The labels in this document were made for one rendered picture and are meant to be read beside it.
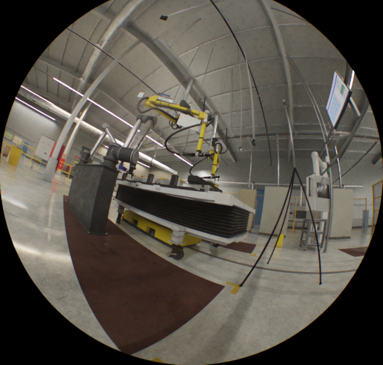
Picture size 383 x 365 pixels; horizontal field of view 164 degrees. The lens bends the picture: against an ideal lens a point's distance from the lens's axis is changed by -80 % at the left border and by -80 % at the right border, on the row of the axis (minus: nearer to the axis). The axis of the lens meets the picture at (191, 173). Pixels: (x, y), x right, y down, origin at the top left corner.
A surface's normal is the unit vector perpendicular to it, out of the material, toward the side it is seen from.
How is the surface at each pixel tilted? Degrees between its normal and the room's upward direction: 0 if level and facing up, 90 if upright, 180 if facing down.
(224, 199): 90
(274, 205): 90
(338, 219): 90
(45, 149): 90
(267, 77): 176
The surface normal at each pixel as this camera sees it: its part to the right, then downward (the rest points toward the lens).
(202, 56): -0.25, 0.92
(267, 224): -0.56, -0.32
